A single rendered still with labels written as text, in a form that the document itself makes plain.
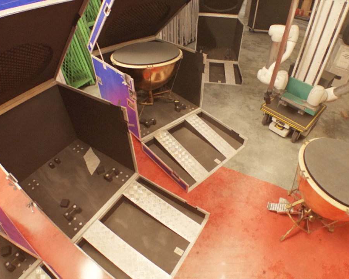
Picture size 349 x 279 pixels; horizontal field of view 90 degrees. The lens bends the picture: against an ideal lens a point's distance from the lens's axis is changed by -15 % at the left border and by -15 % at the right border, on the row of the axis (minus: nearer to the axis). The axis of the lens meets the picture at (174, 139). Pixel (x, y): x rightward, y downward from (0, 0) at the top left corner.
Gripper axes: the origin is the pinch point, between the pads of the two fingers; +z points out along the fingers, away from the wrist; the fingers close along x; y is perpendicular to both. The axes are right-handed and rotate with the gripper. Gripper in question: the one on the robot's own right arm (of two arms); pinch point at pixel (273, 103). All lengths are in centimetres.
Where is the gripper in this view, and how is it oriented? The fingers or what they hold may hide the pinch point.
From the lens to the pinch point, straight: 271.8
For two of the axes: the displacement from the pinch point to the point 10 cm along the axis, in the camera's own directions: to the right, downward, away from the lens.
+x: -6.5, -5.2, 5.6
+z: 0.0, 7.3, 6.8
